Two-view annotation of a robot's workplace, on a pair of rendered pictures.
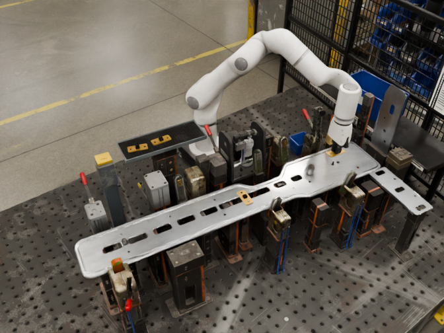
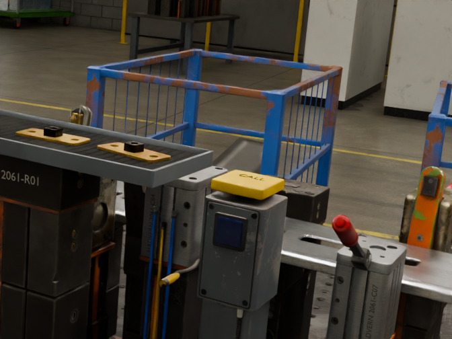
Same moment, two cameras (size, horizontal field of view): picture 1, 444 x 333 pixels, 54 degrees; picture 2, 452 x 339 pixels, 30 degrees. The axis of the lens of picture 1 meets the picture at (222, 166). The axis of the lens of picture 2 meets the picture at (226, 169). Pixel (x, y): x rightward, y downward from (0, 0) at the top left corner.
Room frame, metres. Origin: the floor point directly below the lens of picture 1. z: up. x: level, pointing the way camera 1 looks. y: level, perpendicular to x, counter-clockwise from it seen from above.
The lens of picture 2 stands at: (1.91, 1.16, 1.37)
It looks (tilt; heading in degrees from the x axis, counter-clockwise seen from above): 13 degrees down; 232
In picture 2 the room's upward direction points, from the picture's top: 5 degrees clockwise
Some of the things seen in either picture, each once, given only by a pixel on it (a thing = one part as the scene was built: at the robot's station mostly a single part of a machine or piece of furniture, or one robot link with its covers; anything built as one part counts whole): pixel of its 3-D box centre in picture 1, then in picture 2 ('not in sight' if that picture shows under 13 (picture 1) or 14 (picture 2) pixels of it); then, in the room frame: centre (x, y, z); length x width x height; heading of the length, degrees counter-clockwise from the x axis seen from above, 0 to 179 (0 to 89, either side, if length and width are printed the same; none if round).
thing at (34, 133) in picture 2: (160, 139); (53, 132); (1.47, 0.26, 1.17); 0.08 x 0.04 x 0.01; 120
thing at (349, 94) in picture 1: (347, 100); not in sight; (1.50, -0.51, 1.35); 0.09 x 0.08 x 0.13; 152
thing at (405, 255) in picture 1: (409, 230); not in sight; (1.23, -0.82, 0.84); 0.11 x 0.06 x 0.29; 27
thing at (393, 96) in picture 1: (387, 120); not in sight; (1.61, -0.75, 1.17); 0.12 x 0.01 x 0.34; 27
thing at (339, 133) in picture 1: (341, 129); not in sight; (1.50, -0.51, 1.20); 0.10 x 0.07 x 0.11; 27
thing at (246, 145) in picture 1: (241, 170); not in sight; (1.51, -0.09, 0.94); 0.18 x 0.13 x 0.49; 117
